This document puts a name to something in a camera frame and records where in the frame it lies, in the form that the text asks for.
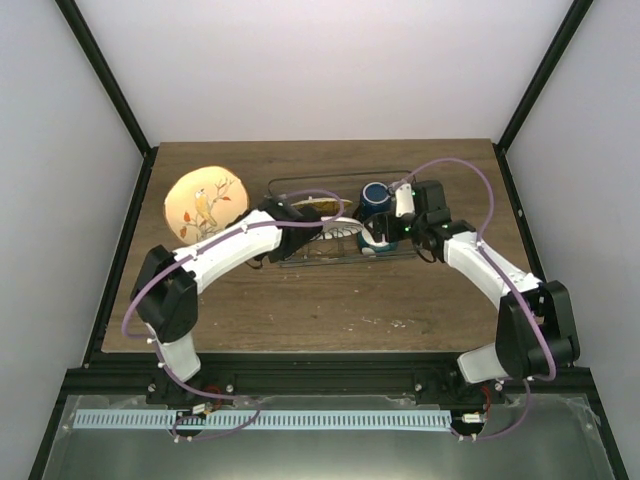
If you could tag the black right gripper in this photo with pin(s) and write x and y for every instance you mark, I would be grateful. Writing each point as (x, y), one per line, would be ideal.
(379, 220)

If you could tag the blue ceramic mug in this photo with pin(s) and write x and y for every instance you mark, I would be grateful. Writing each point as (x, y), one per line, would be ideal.
(374, 198)

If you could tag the striped white blue plate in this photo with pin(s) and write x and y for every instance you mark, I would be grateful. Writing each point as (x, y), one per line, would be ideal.
(339, 227)

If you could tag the round woven bamboo tray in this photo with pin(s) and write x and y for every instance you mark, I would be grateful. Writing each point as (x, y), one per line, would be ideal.
(321, 206)

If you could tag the round wooden plate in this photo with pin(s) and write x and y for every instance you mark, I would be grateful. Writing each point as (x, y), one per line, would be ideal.
(203, 202)

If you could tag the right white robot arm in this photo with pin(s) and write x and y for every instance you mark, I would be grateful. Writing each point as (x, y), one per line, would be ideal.
(536, 332)

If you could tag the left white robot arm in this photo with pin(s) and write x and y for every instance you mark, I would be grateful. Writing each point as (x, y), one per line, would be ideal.
(167, 289)

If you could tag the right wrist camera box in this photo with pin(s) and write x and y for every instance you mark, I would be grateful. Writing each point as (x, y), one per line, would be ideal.
(403, 198)

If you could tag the grey wire dish rack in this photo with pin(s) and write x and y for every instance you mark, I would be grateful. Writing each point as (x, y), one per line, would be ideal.
(348, 186)

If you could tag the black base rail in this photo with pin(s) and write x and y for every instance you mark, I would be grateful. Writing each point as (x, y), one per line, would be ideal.
(425, 377)

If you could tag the black right frame post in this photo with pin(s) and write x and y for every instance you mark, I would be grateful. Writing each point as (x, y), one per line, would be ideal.
(561, 40)

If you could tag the black frame post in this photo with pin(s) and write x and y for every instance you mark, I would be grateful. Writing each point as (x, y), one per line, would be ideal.
(93, 53)
(561, 40)

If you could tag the light blue slotted cable duct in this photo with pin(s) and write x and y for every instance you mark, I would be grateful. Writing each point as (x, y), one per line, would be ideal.
(268, 420)

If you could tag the black left frame post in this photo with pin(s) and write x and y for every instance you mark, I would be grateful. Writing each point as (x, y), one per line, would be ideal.
(93, 53)

